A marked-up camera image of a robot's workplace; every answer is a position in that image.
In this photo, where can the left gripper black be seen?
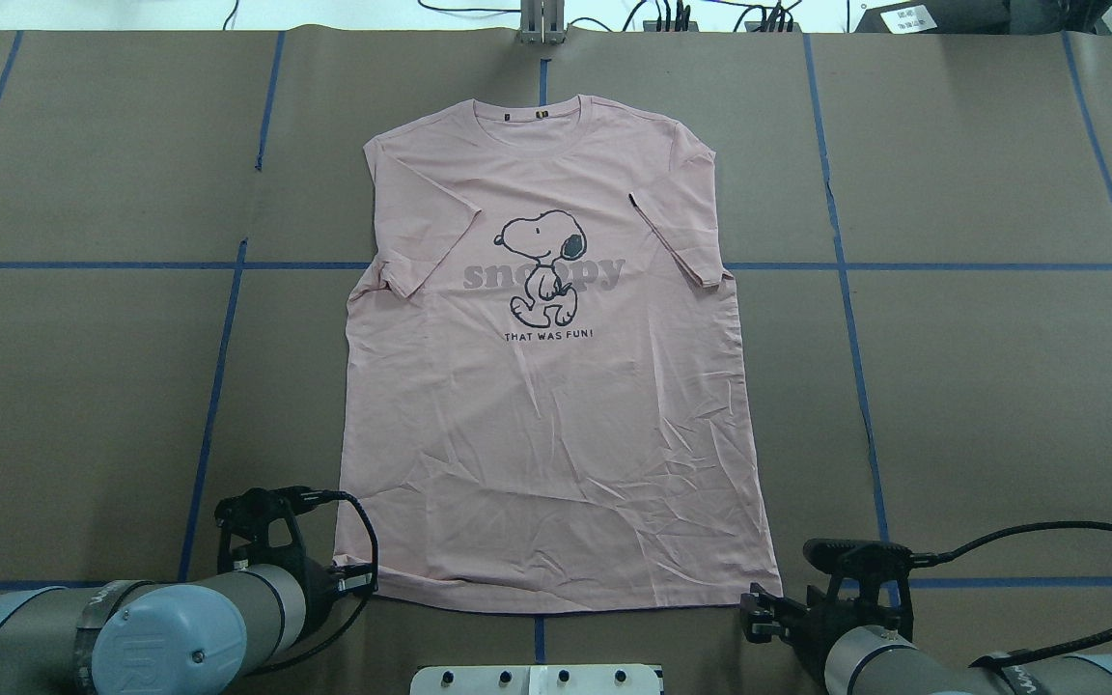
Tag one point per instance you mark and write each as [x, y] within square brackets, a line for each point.
[321, 595]

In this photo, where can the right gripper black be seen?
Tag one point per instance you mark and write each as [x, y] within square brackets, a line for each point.
[804, 623]

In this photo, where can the pink Snoopy t-shirt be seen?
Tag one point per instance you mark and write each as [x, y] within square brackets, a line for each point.
[546, 397]

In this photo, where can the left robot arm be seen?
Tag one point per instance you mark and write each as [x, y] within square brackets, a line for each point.
[144, 637]

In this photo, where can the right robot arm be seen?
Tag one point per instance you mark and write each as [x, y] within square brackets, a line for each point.
[848, 651]

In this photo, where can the grey USB hub right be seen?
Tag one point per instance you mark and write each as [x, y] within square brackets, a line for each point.
[763, 19]

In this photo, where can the grey usb hub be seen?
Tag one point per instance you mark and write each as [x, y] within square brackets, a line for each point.
[669, 17]
[763, 19]

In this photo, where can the grey USB hub left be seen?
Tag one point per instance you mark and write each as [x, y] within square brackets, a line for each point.
[669, 17]

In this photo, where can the black box with label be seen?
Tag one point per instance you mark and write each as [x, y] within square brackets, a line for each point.
[935, 17]

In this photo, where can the left camera cable black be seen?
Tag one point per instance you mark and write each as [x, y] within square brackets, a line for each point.
[303, 499]

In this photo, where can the camera cable black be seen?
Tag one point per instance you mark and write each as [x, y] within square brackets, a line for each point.
[303, 499]
[1021, 593]

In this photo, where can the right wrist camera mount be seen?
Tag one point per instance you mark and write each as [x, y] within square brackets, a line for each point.
[869, 586]

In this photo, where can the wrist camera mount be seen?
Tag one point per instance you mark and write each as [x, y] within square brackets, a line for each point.
[259, 527]
[869, 586]

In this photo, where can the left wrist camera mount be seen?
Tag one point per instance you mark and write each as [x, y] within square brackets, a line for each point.
[259, 527]

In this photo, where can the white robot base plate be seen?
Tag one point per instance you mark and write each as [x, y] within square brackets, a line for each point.
[603, 678]

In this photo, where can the right camera cable black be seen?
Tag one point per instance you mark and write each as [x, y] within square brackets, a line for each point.
[1021, 593]

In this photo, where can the aluminium frame post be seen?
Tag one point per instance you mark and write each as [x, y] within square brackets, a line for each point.
[542, 22]

